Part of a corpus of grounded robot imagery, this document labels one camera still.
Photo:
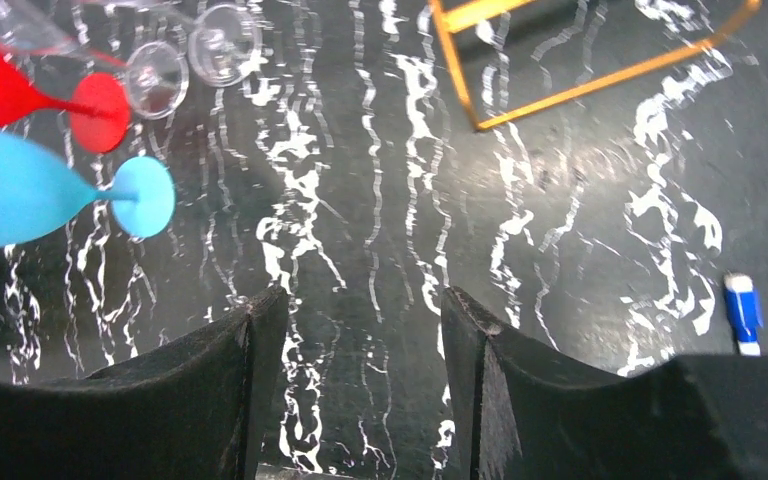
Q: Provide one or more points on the red wine glass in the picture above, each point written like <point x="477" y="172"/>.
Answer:
<point x="99" y="112"/>

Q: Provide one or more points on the gold wire glass rack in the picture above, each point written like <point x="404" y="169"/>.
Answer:
<point x="507" y="60"/>

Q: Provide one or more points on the blue white marker pen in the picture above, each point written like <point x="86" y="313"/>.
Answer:
<point x="743" y="312"/>

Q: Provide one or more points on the blue wine glass front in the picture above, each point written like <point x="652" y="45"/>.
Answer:
<point x="39" y="193"/>

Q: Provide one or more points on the clear champagne flute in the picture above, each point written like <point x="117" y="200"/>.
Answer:
<point x="155" y="77"/>
<point x="221" y="40"/>

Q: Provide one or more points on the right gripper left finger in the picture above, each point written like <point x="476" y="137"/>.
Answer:
<point x="194" y="408"/>

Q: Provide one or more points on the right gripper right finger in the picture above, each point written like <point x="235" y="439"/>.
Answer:
<point x="523" y="410"/>

